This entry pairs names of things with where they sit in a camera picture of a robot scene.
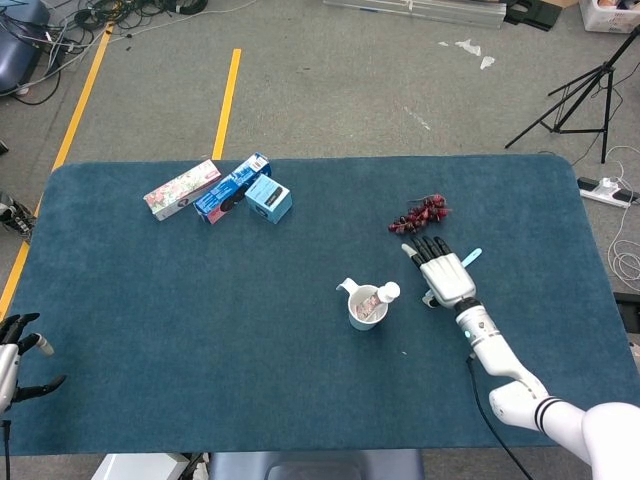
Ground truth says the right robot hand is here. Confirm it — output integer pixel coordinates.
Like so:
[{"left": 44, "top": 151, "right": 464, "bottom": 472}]
[{"left": 401, "top": 235, "right": 477, "bottom": 309}]

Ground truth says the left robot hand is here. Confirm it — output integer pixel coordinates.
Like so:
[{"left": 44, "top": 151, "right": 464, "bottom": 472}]
[{"left": 0, "top": 313, "right": 67, "bottom": 414}]

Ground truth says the white toothpaste tube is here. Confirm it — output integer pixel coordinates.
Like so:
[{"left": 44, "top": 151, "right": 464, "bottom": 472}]
[{"left": 355, "top": 282, "right": 401, "bottom": 322}]

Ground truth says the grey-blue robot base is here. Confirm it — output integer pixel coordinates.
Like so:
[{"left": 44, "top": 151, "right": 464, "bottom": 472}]
[{"left": 207, "top": 448, "right": 426, "bottom": 480}]

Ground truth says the blue toothpaste box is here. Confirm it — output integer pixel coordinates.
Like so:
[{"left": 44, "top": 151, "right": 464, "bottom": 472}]
[{"left": 192, "top": 152, "right": 274, "bottom": 226}]

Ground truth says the floral pink white box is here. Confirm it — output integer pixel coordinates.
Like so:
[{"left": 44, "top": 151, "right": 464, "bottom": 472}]
[{"left": 143, "top": 159, "right": 223, "bottom": 222}]

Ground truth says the red grape bunch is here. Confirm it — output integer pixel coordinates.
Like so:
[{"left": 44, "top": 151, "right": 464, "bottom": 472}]
[{"left": 386, "top": 193, "right": 454, "bottom": 237}]

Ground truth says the person in track trousers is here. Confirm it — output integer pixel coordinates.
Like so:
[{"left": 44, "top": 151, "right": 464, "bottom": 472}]
[{"left": 0, "top": 192, "right": 37, "bottom": 245}]

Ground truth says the white base box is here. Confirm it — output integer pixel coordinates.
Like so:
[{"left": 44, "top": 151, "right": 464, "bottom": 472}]
[{"left": 91, "top": 452, "right": 184, "bottom": 480}]

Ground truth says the white power strip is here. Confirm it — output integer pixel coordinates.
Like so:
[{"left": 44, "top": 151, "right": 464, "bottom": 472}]
[{"left": 577, "top": 176, "right": 640, "bottom": 209}]

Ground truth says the light blue cube box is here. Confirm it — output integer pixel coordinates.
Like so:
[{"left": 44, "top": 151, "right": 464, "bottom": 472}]
[{"left": 244, "top": 173, "right": 294, "bottom": 225}]

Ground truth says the blue table mat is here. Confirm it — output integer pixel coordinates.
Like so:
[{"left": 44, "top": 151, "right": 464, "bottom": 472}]
[{"left": 7, "top": 153, "right": 632, "bottom": 457}]

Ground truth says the black tripod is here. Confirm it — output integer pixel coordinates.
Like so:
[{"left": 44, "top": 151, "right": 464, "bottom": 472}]
[{"left": 504, "top": 24, "right": 640, "bottom": 165}]

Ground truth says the long yellow floor tape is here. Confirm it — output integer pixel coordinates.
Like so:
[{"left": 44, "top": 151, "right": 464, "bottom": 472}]
[{"left": 0, "top": 24, "right": 115, "bottom": 314}]

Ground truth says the short yellow floor tape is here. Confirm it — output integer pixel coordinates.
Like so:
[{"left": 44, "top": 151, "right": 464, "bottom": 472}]
[{"left": 211, "top": 48, "right": 243, "bottom": 161}]

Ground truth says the white storage box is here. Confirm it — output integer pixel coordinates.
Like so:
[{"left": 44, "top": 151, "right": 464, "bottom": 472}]
[{"left": 579, "top": 0, "right": 640, "bottom": 34}]

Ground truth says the dark blue padded chair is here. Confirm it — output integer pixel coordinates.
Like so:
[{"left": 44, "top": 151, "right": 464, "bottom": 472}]
[{"left": 0, "top": 0, "right": 51, "bottom": 94}]

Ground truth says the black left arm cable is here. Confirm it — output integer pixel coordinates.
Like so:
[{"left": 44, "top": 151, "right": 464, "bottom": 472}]
[{"left": 2, "top": 418, "right": 14, "bottom": 480}]

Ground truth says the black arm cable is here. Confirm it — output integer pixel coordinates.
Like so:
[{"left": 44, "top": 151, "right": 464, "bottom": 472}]
[
  {"left": 2, "top": 418, "right": 14, "bottom": 480},
  {"left": 467, "top": 354, "right": 534, "bottom": 480}
]

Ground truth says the white cup with handle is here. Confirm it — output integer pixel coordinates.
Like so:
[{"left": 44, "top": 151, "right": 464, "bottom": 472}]
[{"left": 335, "top": 278, "right": 390, "bottom": 332}]

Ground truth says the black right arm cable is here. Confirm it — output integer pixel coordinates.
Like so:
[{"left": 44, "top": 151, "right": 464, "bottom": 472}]
[{"left": 467, "top": 354, "right": 534, "bottom": 480}]

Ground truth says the white cable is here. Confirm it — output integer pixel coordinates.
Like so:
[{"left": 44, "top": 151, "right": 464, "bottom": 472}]
[{"left": 602, "top": 144, "right": 640, "bottom": 291}]

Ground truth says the aluminium rail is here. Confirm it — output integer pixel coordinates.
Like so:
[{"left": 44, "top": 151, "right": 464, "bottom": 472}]
[{"left": 322, "top": 0, "right": 506, "bottom": 30}]

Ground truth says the black metal bracket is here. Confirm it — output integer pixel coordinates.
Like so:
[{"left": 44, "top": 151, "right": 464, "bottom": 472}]
[{"left": 503, "top": 0, "right": 561, "bottom": 32}]

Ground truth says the tangled cable bundle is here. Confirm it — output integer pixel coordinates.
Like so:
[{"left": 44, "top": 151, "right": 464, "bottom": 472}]
[{"left": 0, "top": 0, "right": 261, "bottom": 106}]

